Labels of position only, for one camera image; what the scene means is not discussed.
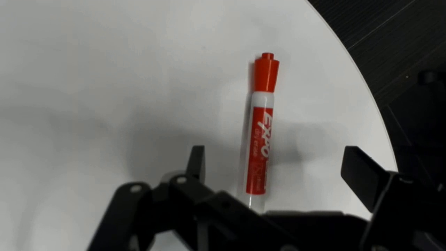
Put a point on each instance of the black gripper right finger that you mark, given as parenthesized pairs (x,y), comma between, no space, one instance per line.
(405,215)

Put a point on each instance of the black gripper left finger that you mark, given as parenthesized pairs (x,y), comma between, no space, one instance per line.
(182,204)

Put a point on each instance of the red dry-erase marker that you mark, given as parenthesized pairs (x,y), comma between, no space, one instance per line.
(260,127)

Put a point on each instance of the round white table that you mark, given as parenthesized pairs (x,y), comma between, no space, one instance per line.
(99,92)

